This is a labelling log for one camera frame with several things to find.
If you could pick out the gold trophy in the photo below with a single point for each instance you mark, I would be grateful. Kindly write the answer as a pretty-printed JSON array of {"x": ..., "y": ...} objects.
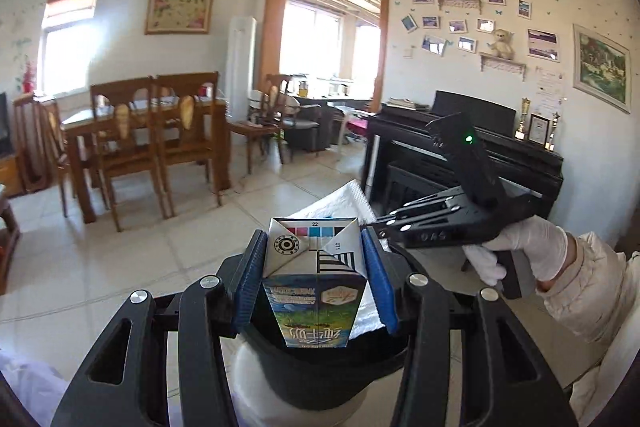
[
  {"x": 553, "y": 134},
  {"x": 522, "y": 122}
]

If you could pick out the flat screen television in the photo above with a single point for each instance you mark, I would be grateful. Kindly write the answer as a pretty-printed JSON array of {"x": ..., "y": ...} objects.
[{"x": 5, "y": 124}]

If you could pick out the framed floral picture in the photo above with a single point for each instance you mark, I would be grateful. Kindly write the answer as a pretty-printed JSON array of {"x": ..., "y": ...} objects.
[{"x": 179, "y": 12}]

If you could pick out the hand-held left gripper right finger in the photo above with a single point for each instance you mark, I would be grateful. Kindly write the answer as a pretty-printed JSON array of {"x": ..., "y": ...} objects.
[{"x": 378, "y": 279}]

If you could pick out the white plastic chair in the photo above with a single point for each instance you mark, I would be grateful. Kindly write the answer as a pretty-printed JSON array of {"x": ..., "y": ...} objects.
[{"x": 355, "y": 112}]

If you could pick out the person's right forearm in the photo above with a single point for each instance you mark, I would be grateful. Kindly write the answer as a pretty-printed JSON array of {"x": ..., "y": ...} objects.
[{"x": 590, "y": 287}]

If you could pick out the person's cream jacket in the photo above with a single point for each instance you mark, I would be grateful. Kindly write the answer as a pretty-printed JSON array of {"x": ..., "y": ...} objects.
[{"x": 595, "y": 397}]

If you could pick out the wooden archway frame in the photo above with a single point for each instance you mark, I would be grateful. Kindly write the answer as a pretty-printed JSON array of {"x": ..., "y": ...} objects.
[{"x": 272, "y": 32}]

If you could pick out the white carved wall shelf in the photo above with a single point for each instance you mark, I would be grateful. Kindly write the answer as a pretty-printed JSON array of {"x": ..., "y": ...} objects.
[
  {"x": 459, "y": 0},
  {"x": 502, "y": 63}
]

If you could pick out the window with red blind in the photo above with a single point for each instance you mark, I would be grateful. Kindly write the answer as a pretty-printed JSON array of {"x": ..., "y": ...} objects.
[{"x": 67, "y": 52}]

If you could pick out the wooden dining table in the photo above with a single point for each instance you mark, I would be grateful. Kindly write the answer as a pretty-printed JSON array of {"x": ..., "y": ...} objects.
[{"x": 145, "y": 117}]

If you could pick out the framed certificate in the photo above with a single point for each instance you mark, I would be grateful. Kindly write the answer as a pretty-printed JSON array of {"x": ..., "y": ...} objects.
[{"x": 539, "y": 129}]

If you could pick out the white standing air conditioner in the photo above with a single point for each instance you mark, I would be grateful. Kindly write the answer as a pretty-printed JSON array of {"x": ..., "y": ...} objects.
[{"x": 240, "y": 67}]

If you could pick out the group of wall photo frames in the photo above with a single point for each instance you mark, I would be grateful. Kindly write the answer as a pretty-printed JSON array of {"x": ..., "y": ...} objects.
[{"x": 542, "y": 44}]

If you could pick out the purple floral blanket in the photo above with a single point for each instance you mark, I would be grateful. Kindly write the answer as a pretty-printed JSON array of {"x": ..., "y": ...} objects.
[{"x": 30, "y": 392}]

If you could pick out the framed landscape painting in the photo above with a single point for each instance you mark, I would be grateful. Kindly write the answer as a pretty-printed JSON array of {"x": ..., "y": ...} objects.
[{"x": 601, "y": 67}]

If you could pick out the person's right hand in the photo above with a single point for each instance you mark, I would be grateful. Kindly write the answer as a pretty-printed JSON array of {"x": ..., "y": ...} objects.
[{"x": 545, "y": 247}]

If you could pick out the black upright piano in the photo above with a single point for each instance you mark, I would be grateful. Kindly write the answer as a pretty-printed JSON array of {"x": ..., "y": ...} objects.
[{"x": 520, "y": 167}]

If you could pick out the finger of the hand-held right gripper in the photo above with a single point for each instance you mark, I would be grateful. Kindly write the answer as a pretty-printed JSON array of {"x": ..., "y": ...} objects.
[
  {"x": 395, "y": 227},
  {"x": 430, "y": 202}
]

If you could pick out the white wall notice sheet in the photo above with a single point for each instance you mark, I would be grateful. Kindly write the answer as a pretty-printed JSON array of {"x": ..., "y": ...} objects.
[{"x": 549, "y": 87}]

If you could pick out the black trash bin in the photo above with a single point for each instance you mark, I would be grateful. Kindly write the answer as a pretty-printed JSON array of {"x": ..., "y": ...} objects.
[{"x": 320, "y": 377}]

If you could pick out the printed milk carton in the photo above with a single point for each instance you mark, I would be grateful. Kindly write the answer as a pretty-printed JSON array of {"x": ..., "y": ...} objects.
[{"x": 310, "y": 307}]

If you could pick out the dark wicker armchair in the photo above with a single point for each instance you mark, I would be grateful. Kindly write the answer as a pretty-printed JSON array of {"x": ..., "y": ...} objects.
[{"x": 312, "y": 127}]

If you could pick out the beige teddy bear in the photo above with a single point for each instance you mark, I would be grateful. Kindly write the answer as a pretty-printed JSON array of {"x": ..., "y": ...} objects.
[{"x": 501, "y": 44}]

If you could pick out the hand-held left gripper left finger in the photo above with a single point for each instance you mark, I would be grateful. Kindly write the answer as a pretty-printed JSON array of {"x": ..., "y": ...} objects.
[{"x": 251, "y": 279}]

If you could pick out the wooden television stand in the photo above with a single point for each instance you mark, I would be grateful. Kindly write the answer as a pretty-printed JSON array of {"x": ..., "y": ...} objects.
[{"x": 10, "y": 174}]

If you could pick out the stack of music books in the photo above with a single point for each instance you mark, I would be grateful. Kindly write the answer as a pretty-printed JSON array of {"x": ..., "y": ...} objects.
[{"x": 405, "y": 103}]

